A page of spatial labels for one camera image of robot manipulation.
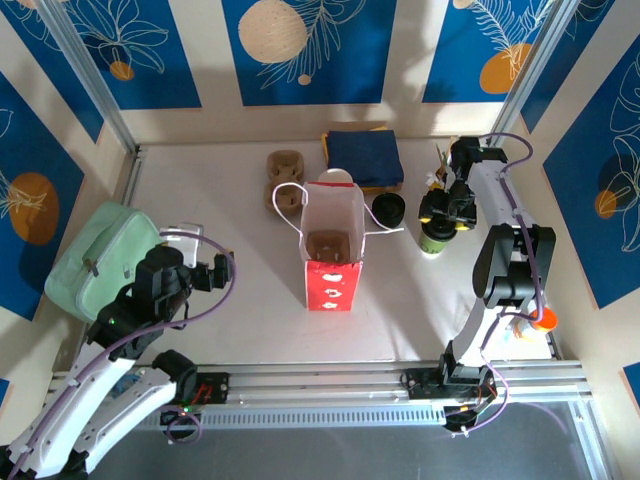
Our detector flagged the cardboard cup carrier stack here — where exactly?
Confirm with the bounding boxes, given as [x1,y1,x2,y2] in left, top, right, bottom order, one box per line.
[264,150,307,217]

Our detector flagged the green paper coffee cup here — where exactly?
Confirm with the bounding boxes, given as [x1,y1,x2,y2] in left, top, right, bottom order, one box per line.
[418,225,458,258]

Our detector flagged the mint green zipper pouch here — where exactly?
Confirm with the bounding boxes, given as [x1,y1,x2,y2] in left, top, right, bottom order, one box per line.
[43,200,170,324]

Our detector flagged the dark blue folded napkins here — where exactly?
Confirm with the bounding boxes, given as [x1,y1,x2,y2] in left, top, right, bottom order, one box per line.
[320,121,405,191]

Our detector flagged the red paper gift bag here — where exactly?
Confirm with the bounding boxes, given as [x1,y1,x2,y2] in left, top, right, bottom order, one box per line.
[271,180,405,312]

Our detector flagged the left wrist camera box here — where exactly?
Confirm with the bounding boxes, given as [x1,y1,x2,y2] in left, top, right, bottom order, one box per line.
[159,221,207,269]

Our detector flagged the brown cardboard cup carrier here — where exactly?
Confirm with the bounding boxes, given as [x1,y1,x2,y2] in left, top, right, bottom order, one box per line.
[305,228,351,264]

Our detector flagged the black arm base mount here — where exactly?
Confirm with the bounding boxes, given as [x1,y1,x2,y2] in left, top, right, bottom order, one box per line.
[191,371,232,405]
[404,366,502,402]

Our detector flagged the orange ball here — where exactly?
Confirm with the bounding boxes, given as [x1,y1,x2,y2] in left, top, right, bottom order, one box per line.
[514,306,559,344]

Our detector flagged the black cup lid stack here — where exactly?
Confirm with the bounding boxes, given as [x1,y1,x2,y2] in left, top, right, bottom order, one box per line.
[372,193,407,228]

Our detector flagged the clear plastic wrapper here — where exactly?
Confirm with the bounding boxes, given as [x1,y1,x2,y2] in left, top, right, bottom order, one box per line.
[501,319,527,345]

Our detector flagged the grey paper cup stack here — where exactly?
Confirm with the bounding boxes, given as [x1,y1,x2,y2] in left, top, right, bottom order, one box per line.
[318,168,354,188]

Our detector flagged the aluminium frame post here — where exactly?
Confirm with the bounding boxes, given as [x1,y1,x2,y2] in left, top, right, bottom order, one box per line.
[487,0,574,152]
[37,0,146,156]

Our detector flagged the aluminium side rail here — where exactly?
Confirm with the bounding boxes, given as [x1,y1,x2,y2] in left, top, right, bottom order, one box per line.
[488,143,566,359]
[117,144,147,209]

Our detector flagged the blue paper napkin stack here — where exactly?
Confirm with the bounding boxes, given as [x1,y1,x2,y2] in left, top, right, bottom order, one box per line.
[327,129,405,185]

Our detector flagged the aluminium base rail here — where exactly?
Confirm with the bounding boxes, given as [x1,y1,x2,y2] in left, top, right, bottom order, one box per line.
[52,357,589,432]

